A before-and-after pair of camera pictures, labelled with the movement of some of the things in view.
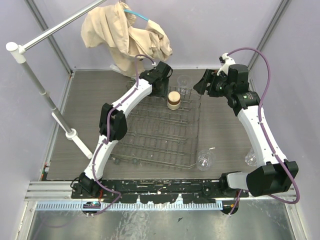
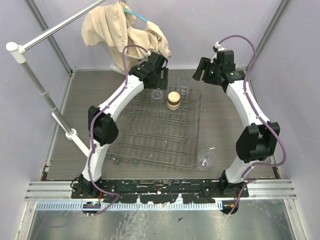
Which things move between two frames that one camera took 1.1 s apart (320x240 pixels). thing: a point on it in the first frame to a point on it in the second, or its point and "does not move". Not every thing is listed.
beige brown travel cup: [174, 102] does not move
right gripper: [211, 75] to [205, 64]
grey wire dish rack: [163, 131] does not move
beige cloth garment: [131, 42] does not move
